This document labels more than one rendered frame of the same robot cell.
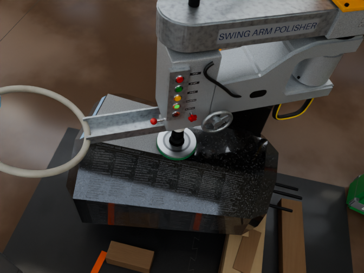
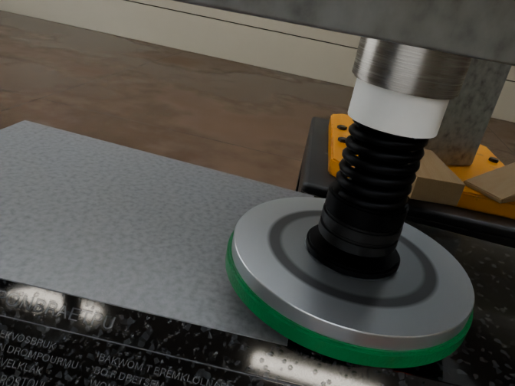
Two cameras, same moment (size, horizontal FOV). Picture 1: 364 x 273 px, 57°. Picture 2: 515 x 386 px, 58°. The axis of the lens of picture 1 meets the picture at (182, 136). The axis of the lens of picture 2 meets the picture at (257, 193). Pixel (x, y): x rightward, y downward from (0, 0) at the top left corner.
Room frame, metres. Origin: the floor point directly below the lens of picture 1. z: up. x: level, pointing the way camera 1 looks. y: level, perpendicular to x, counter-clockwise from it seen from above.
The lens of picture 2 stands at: (0.71, 0.13, 1.13)
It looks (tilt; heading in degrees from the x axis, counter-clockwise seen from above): 25 degrees down; 359
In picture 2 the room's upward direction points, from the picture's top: 11 degrees clockwise
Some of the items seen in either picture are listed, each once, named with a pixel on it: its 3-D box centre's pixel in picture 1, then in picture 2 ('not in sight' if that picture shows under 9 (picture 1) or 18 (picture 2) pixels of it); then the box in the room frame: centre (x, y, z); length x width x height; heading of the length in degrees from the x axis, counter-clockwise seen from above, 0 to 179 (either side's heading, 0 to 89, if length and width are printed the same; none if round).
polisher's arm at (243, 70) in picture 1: (265, 74); not in sight; (1.21, -0.34, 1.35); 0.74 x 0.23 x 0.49; 113
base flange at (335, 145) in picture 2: not in sight; (418, 157); (1.92, -0.31, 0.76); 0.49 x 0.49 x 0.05; 85
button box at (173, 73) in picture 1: (176, 95); not in sight; (0.93, 0.04, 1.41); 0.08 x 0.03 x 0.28; 113
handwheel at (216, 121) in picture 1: (214, 116); not in sight; (1.00, -0.13, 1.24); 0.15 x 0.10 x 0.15; 113
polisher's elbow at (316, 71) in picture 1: (316, 58); not in sight; (1.33, -0.58, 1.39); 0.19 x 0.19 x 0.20
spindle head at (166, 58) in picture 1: (201, 79); not in sight; (1.10, -0.05, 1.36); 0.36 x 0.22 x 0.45; 113
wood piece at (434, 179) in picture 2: not in sight; (421, 172); (1.67, -0.24, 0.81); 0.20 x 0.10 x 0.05; 3
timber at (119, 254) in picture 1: (130, 257); not in sight; (0.67, 0.23, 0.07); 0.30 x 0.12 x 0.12; 84
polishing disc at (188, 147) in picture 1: (176, 141); (349, 256); (1.07, 0.02, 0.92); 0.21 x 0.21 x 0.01
